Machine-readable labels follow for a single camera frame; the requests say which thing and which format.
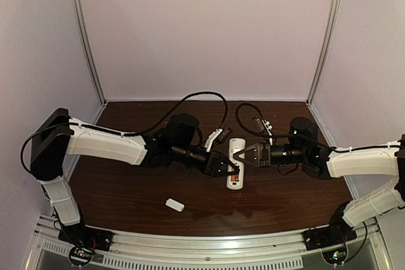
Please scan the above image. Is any white remote control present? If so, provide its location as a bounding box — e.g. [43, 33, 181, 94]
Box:
[227, 138, 246, 190]

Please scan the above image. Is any white battery cover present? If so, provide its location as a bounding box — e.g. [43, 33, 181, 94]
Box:
[165, 198, 185, 212]

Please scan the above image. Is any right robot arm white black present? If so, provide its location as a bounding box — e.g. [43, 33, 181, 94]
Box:
[229, 117, 404, 246]

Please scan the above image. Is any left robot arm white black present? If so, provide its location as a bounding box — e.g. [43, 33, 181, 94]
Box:
[22, 108, 240, 243]

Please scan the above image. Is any right circuit board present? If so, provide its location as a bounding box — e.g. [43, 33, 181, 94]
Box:
[321, 245, 348, 266]

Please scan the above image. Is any circuit board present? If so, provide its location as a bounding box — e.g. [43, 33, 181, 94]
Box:
[68, 246, 95, 267]
[321, 245, 348, 266]

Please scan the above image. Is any left circuit board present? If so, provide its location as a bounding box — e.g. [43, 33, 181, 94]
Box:
[68, 246, 95, 267]

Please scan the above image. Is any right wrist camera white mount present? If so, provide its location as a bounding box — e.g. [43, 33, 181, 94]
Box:
[251, 116, 273, 136]

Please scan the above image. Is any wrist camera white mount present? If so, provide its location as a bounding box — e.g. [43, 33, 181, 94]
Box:
[251, 116, 273, 136]
[204, 128, 233, 152]

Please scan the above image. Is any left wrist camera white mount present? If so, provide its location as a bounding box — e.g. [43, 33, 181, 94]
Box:
[204, 128, 233, 152]

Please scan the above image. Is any right black cable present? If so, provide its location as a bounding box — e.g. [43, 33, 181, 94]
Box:
[235, 102, 405, 152]

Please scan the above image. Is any black cable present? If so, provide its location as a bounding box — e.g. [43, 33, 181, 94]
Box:
[20, 91, 229, 173]
[235, 102, 405, 152]

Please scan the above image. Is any left black cable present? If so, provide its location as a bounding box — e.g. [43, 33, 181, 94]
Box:
[20, 91, 229, 173]

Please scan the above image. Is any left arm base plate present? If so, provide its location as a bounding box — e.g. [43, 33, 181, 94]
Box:
[58, 224, 113, 252]

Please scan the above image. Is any front aluminium rail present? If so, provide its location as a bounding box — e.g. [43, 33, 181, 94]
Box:
[22, 215, 393, 269]

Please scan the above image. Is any right aluminium corner post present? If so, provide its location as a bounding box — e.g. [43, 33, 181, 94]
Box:
[306, 0, 342, 106]

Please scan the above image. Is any aluminium corner post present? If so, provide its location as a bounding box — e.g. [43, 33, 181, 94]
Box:
[72, 0, 107, 106]
[306, 0, 342, 106]

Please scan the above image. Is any left aluminium corner post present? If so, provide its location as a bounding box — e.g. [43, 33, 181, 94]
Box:
[72, 0, 107, 106]

